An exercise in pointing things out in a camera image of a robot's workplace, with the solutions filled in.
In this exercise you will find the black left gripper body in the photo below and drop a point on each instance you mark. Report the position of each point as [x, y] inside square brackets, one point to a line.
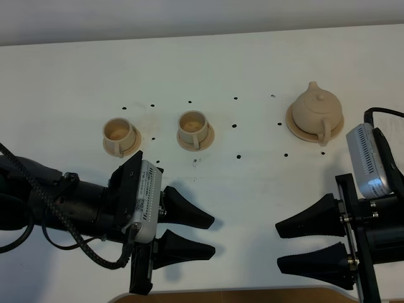
[119, 198]

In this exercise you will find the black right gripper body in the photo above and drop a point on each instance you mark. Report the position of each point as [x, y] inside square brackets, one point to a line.
[374, 226]

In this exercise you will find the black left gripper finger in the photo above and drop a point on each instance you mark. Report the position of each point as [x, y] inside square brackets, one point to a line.
[177, 209]
[172, 249]

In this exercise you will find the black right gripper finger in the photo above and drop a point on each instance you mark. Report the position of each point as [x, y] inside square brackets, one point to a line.
[322, 218]
[328, 265]

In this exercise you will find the beige clay teapot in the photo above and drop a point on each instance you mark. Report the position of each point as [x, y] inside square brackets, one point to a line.
[317, 111]

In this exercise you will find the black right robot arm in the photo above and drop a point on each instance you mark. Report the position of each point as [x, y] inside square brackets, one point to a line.
[372, 226]

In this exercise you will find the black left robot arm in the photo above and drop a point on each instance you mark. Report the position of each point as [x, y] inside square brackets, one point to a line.
[35, 195]

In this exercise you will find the beige teapot saucer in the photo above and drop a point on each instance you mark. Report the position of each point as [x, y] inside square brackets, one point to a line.
[313, 138]

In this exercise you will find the beige left cup saucer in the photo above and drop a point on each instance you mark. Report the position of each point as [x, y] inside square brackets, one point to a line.
[133, 148]

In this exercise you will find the beige cup saucer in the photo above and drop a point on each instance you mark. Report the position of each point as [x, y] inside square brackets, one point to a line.
[133, 148]
[210, 136]

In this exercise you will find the beige middle cup saucer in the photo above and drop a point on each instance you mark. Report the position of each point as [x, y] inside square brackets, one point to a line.
[210, 136]

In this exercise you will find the beige left teacup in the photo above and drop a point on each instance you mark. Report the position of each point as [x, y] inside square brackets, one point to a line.
[118, 137]

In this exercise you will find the beige teacup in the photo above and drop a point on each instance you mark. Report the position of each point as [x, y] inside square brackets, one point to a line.
[193, 130]
[118, 137]

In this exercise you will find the beige middle teacup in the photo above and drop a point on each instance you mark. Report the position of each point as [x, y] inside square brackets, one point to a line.
[193, 130]

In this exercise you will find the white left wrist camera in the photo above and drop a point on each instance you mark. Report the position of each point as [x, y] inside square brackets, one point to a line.
[147, 203]

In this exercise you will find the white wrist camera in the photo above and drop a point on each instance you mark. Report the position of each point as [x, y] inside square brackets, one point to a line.
[368, 168]
[147, 203]

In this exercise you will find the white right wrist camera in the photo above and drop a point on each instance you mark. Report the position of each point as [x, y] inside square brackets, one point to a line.
[368, 168]

